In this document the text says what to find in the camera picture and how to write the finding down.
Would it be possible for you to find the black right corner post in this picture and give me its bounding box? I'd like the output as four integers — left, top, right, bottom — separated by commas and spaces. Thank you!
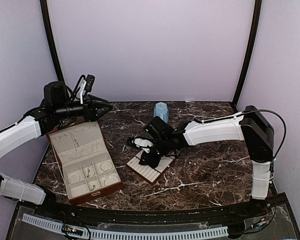
230, 0, 262, 112

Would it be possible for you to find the white slotted cable duct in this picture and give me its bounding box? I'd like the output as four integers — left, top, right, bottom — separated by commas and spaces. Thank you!
21, 213, 229, 240

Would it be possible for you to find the small circuit board with leds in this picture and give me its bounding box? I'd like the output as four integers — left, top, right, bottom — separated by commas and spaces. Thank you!
61, 224, 84, 236

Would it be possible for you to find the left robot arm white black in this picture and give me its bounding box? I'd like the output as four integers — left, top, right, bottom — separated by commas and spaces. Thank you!
0, 80, 113, 218

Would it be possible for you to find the black front table rail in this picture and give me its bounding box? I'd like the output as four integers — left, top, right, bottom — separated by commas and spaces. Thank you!
25, 196, 278, 227

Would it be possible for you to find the brown jewelry box cream lining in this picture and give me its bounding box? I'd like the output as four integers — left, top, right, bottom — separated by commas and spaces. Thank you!
47, 121, 124, 206

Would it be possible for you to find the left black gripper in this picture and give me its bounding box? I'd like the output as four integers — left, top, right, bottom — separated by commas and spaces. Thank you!
54, 94, 113, 122

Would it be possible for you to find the light blue upside-down mug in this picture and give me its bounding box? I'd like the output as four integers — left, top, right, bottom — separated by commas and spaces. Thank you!
153, 102, 169, 123

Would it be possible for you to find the brown jewelry tray cream lining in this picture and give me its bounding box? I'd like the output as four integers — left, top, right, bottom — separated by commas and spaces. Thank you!
125, 150, 176, 185

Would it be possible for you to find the black corner post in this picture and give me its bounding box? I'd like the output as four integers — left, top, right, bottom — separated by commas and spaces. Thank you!
39, 0, 65, 82
230, 0, 262, 112

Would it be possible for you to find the beaded necklace in lid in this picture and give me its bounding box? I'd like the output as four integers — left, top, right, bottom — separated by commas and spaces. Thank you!
70, 131, 81, 150

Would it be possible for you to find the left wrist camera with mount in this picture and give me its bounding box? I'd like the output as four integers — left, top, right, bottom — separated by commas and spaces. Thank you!
73, 74, 95, 104

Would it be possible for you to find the silver bracelet back compartment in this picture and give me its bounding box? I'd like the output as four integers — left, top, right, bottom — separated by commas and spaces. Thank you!
99, 161, 113, 172

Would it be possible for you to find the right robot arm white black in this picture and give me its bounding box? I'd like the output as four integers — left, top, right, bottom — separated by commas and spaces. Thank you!
129, 105, 287, 217

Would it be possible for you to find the black left corner post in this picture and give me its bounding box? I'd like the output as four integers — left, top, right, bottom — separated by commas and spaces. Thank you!
39, 0, 65, 82

